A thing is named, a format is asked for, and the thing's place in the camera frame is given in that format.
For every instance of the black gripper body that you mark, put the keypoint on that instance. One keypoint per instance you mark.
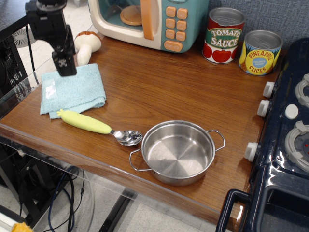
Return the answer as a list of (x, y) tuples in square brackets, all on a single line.
[(47, 23)]

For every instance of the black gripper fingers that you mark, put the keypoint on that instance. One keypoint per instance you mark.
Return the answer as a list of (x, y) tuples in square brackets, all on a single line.
[(64, 63)]

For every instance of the plush mushroom toy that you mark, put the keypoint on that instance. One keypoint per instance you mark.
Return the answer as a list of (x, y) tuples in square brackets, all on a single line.
[(86, 43)]

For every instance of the light blue cloth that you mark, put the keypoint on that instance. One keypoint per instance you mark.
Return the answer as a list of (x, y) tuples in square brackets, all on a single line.
[(77, 93)]

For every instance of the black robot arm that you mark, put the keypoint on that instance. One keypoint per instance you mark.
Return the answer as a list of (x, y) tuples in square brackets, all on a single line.
[(47, 23)]

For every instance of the black desk left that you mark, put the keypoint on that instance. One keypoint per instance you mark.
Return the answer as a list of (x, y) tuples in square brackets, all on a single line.
[(12, 17)]

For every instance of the clear acrylic table guard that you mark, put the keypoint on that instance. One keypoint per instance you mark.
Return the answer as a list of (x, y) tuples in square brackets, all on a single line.
[(14, 85)]

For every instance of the toy microwave teal cream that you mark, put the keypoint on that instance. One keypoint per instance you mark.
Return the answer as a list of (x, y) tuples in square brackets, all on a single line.
[(167, 25)]

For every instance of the stainless steel pot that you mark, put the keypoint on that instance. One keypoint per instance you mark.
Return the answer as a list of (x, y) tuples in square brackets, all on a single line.
[(177, 152)]

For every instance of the tomato sauce can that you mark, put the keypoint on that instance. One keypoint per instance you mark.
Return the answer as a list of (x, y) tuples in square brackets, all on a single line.
[(225, 26)]

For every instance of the pineapple slices can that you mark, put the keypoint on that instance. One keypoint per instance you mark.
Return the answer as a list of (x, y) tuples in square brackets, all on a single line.
[(260, 52)]

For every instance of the white stove knob middle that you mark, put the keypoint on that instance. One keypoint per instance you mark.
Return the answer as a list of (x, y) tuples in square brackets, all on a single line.
[(263, 108)]

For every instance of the white stove knob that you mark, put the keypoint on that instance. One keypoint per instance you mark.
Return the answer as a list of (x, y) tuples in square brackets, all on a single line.
[(263, 108), (251, 151), (268, 89)]

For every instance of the white stove knob top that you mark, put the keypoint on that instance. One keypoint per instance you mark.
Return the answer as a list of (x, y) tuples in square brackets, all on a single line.
[(268, 89)]

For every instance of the white stove knob bottom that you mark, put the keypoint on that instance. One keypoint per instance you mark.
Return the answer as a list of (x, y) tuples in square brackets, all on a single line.
[(251, 151)]

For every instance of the dark blue toy stove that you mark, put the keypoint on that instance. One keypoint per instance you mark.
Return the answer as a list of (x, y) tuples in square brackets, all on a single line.
[(278, 198)]

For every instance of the spoon with green handle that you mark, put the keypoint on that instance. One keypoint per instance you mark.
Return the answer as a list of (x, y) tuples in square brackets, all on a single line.
[(125, 138)]

